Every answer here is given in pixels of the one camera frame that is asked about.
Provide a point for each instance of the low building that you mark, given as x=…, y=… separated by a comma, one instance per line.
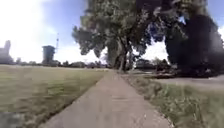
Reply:
x=145, y=64

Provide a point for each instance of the distant row of trees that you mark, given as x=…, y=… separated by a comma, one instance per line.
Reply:
x=76, y=64

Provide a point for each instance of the group of leafy trees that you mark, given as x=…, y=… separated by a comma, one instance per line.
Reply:
x=113, y=26

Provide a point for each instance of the grey concrete path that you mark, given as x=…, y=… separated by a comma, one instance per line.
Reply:
x=106, y=103

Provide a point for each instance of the thin mast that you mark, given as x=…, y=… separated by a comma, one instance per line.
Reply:
x=57, y=41

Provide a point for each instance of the dark tower building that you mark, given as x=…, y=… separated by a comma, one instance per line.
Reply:
x=48, y=54

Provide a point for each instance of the dry grass field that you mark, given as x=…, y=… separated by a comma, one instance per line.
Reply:
x=40, y=86

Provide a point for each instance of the grey asphalt road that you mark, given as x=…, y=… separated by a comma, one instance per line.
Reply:
x=200, y=82

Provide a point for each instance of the dark dense tree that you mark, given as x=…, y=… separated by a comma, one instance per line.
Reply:
x=200, y=46

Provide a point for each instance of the grass strip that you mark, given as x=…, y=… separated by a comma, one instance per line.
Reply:
x=193, y=106

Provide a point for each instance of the tall pale buildings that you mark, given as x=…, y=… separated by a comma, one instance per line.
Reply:
x=5, y=55

